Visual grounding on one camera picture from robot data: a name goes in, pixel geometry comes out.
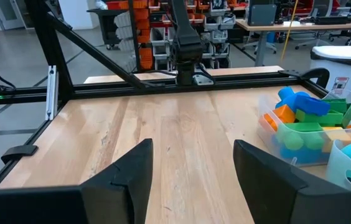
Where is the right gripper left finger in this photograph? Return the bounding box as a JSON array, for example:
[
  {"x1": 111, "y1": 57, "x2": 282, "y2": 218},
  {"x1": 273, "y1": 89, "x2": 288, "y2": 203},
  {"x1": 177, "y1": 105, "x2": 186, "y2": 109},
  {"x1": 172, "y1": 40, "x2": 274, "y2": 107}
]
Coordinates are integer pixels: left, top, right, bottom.
[{"x1": 0, "y1": 138, "x2": 154, "y2": 224}]

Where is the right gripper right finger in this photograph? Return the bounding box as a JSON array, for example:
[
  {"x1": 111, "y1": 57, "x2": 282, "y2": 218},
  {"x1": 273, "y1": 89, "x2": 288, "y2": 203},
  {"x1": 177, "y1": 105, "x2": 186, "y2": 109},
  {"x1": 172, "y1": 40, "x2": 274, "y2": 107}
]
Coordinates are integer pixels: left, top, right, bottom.
[{"x1": 233, "y1": 139, "x2": 351, "y2": 224}]

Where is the red-orange studded toy brick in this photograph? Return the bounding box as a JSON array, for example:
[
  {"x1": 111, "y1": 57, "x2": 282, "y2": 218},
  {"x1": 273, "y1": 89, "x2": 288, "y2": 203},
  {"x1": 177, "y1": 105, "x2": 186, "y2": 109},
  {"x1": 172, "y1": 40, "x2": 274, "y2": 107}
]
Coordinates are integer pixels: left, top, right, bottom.
[{"x1": 261, "y1": 113, "x2": 278, "y2": 132}]

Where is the yellow toy block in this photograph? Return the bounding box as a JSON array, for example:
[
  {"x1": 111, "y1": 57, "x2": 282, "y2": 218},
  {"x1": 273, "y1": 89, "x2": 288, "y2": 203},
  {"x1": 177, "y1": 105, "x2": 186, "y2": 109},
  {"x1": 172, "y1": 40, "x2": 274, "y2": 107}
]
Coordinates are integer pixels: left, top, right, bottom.
[{"x1": 321, "y1": 126, "x2": 351, "y2": 153}]

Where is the clear plastic bin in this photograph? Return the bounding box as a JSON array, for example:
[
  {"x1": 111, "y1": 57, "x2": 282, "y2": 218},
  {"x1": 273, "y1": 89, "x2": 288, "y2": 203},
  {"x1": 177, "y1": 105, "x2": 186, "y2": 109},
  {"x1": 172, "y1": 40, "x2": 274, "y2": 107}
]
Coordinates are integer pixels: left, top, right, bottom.
[
  {"x1": 324, "y1": 139, "x2": 351, "y2": 192},
  {"x1": 256, "y1": 88, "x2": 351, "y2": 167}
]

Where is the black table edge clamp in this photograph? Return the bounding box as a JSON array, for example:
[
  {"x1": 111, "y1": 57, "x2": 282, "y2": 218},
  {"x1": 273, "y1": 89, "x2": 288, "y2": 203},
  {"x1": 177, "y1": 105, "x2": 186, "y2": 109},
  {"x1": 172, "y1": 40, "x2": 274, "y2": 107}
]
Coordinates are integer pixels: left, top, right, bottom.
[{"x1": 0, "y1": 144, "x2": 39, "y2": 165}]

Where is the wooden background desk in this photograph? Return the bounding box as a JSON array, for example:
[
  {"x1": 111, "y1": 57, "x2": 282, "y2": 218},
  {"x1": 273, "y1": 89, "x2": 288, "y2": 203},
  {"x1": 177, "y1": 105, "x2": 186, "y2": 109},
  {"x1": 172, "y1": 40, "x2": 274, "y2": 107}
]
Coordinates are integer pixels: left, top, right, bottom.
[{"x1": 235, "y1": 18, "x2": 351, "y2": 68}]

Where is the grey equipment case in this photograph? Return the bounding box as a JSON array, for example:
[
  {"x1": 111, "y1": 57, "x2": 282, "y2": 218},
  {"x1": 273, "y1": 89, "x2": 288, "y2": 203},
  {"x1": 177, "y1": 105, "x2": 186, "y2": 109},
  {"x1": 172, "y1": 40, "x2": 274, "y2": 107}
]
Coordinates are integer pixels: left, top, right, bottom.
[{"x1": 246, "y1": 3, "x2": 278, "y2": 27}]

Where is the silver aluminium bracket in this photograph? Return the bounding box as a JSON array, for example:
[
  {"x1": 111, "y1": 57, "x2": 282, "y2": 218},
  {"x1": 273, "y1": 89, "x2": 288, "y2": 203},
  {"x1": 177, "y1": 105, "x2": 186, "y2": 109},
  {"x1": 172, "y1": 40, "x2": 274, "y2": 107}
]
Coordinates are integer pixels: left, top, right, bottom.
[{"x1": 44, "y1": 65, "x2": 59, "y2": 121}]

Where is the white frame bracket plate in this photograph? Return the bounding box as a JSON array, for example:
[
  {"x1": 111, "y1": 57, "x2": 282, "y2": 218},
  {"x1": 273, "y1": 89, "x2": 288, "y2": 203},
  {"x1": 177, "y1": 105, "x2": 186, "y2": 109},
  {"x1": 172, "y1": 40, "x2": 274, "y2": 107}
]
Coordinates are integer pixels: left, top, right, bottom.
[{"x1": 193, "y1": 72, "x2": 215, "y2": 86}]

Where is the yellow hanging cord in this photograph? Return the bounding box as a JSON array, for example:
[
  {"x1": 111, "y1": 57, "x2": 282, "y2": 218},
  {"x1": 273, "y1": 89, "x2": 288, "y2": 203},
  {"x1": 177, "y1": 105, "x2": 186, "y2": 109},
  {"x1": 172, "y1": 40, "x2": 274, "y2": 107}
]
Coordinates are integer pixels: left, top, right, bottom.
[{"x1": 280, "y1": 0, "x2": 299, "y2": 62}]

